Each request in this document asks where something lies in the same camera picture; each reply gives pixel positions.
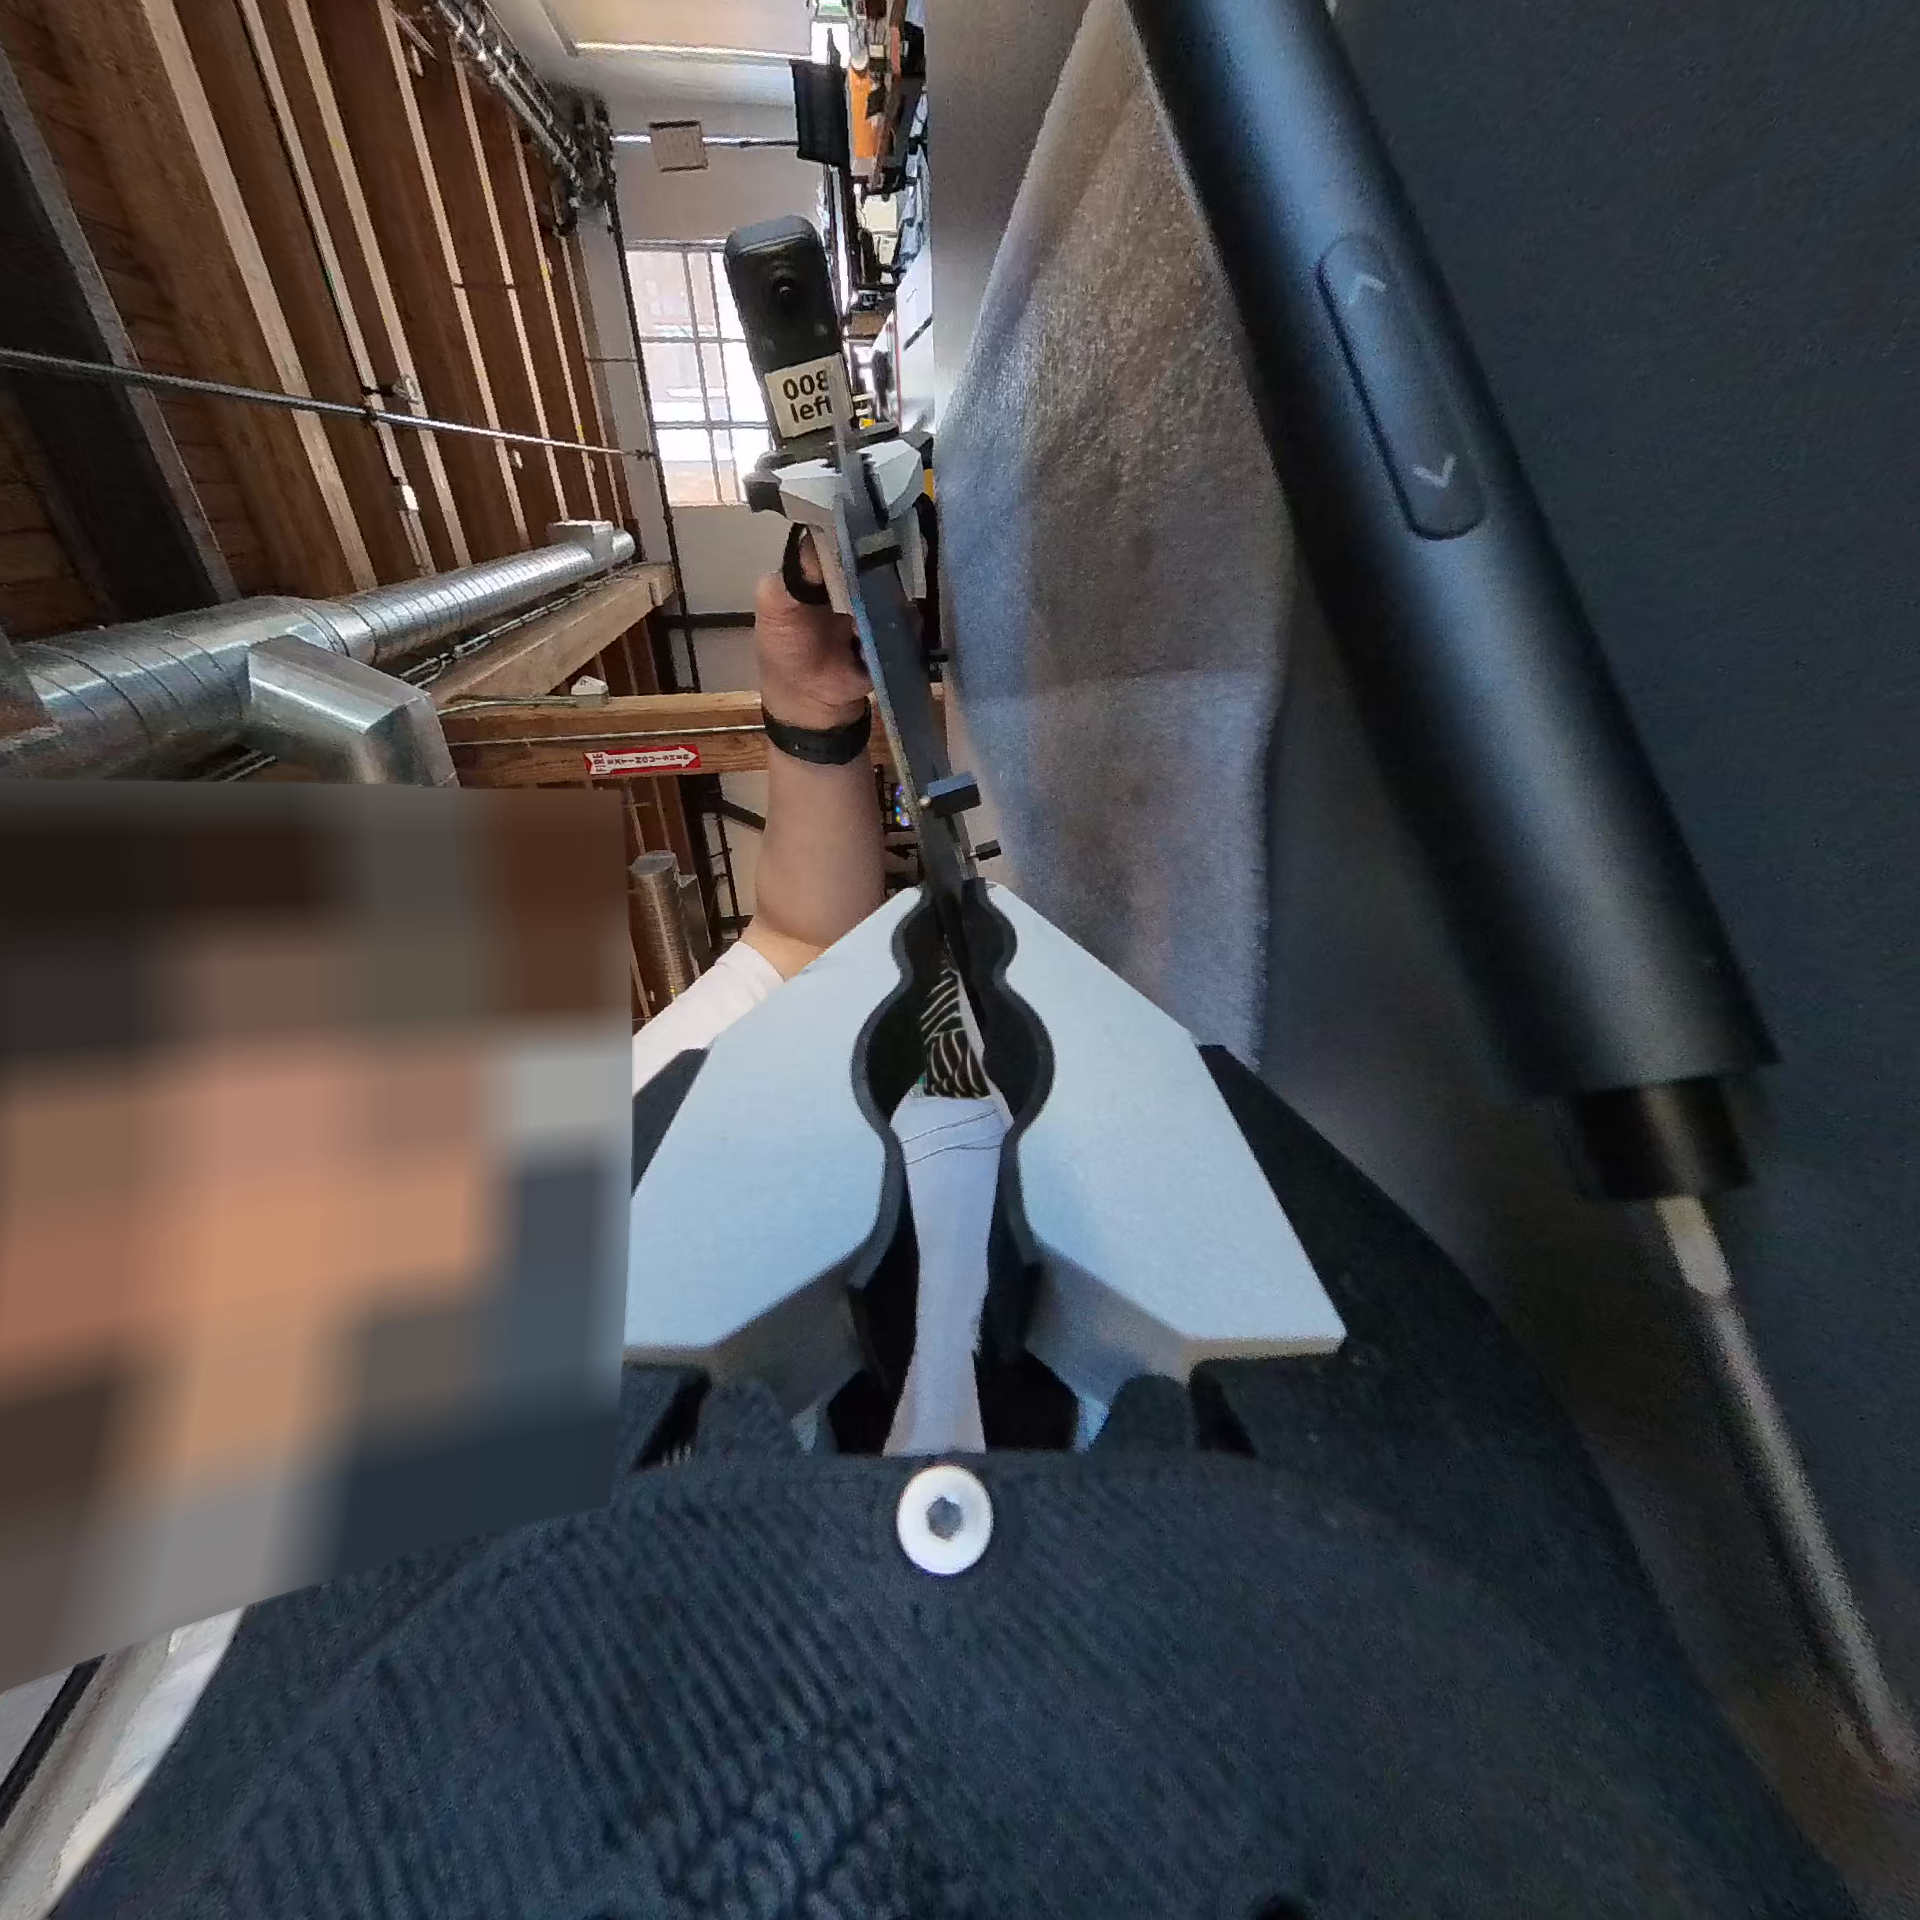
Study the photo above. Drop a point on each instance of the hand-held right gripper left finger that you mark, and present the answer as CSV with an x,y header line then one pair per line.
x,y
751,1202

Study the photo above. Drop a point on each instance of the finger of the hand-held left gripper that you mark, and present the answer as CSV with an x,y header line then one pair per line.
x,y
804,492
908,474

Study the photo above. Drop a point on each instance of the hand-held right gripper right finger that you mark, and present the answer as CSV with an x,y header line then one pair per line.
x,y
1185,1202

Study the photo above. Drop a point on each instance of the black metal base plate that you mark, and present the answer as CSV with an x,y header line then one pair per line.
x,y
902,676

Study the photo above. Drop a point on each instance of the black electric screwdriver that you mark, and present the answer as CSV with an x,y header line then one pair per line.
x,y
1426,601

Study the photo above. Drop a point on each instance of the person's left forearm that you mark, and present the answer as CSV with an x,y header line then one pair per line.
x,y
819,857

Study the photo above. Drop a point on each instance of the person's left hand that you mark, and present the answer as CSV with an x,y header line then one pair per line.
x,y
811,661

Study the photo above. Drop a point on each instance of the black wrist band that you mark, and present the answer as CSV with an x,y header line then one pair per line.
x,y
819,740

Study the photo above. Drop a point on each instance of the black white striped cloth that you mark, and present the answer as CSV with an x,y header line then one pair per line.
x,y
954,1036

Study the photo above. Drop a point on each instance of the red white label sign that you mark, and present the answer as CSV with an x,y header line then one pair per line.
x,y
645,763

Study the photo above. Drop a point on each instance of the silver air duct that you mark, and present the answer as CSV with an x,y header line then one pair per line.
x,y
301,661

